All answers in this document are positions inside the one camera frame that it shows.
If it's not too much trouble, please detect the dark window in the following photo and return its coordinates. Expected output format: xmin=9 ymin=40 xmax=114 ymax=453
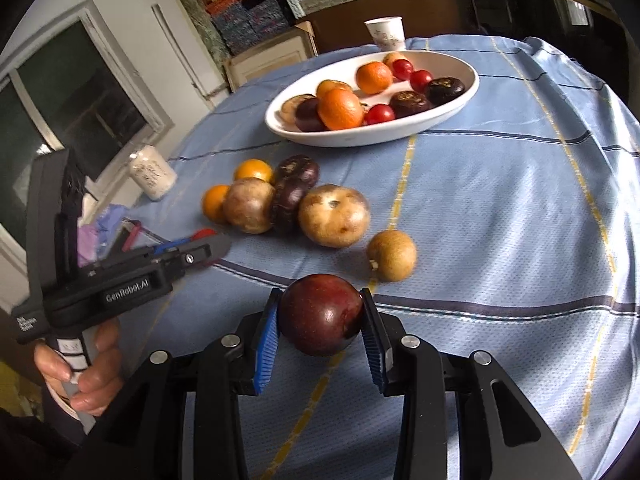
xmin=0 ymin=0 xmax=173 ymax=311

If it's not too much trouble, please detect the blue checked tablecloth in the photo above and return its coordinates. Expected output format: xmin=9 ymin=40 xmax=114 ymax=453
xmin=65 ymin=35 xmax=640 ymax=480

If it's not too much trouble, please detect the person's left forearm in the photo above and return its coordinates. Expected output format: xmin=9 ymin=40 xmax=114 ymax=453
xmin=0 ymin=385 xmax=101 ymax=480

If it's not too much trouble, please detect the stack of patterned boxes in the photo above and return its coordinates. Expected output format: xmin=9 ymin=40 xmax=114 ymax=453
xmin=205 ymin=0 xmax=291 ymax=56

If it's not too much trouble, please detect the large brown round fruit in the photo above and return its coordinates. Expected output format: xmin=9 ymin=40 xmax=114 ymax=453
xmin=298 ymin=184 xmax=372 ymax=249

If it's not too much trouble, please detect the dark red plum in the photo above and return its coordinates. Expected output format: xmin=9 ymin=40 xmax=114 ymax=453
xmin=277 ymin=274 xmax=365 ymax=357
xmin=294 ymin=97 xmax=328 ymax=132

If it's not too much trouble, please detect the purple plastic bag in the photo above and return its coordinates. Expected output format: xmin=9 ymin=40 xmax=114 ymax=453
xmin=77 ymin=204 xmax=126 ymax=266

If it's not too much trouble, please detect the orange tangerine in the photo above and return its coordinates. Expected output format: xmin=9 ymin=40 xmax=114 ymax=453
xmin=317 ymin=89 xmax=366 ymax=131
xmin=316 ymin=79 xmax=353 ymax=98
xmin=233 ymin=159 xmax=275 ymax=184
xmin=202 ymin=184 xmax=232 ymax=224
xmin=355 ymin=61 xmax=394 ymax=95

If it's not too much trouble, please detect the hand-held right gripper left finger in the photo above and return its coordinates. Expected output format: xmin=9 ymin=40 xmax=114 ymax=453
xmin=90 ymin=288 xmax=282 ymax=480

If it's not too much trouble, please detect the cardboard box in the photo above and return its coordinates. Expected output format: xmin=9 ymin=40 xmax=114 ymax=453
xmin=224 ymin=21 xmax=318 ymax=93

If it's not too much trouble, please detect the brown wooden cabinet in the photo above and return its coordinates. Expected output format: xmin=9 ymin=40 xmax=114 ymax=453
xmin=312 ymin=0 xmax=476 ymax=53

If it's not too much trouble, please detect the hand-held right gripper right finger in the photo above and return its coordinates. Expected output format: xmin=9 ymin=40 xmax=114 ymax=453
xmin=361 ymin=288 xmax=583 ymax=480

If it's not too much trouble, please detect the white oval plate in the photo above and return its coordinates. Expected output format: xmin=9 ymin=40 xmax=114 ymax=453
xmin=264 ymin=50 xmax=481 ymax=148

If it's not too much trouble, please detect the white paper cup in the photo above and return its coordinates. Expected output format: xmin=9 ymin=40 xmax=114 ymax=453
xmin=364 ymin=16 xmax=406 ymax=52

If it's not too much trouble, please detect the black cabinet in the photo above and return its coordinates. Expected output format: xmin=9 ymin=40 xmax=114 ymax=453
xmin=467 ymin=0 xmax=626 ymax=51

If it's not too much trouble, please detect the person's left hand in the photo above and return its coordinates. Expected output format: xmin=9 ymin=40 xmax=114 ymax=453
xmin=33 ymin=319 xmax=125 ymax=417

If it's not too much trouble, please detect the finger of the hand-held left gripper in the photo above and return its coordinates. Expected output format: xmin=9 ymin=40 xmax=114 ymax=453
xmin=115 ymin=236 xmax=198 ymax=262
xmin=164 ymin=233 xmax=233 ymax=282

